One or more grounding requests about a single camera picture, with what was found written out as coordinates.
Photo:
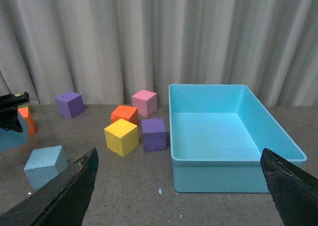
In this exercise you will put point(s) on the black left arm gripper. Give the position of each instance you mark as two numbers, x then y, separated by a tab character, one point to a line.
9	111

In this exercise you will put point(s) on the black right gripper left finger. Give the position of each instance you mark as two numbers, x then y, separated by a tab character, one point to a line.
63	201

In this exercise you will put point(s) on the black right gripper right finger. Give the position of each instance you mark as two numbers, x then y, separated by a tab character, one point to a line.
294	191

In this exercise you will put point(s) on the light blue foam cube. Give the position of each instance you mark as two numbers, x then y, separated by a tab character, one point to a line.
44	164
10	139

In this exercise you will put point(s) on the orange foam cube left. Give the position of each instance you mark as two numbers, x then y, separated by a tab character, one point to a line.
26	114

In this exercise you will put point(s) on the orange foam cube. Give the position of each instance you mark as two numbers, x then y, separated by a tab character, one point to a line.
26	114
128	113

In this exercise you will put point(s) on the purple foam cube rear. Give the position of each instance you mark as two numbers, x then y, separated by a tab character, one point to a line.
70	104

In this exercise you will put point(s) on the purple foam cube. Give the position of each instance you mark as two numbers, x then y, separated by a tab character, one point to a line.
154	135
70	104

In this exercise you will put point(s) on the yellow foam cube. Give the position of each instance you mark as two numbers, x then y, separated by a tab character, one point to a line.
122	137

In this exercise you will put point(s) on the cyan plastic bin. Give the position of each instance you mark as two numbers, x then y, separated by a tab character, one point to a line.
217	135

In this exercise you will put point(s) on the orange foam cube right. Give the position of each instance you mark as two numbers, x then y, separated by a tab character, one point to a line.
128	113

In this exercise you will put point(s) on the purple foam cube right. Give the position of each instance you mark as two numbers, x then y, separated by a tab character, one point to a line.
154	135

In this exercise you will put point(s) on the grey pleated curtain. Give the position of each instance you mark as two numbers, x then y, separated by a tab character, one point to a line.
107	50

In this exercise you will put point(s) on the pink foam cube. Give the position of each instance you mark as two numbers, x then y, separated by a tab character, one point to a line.
146	102

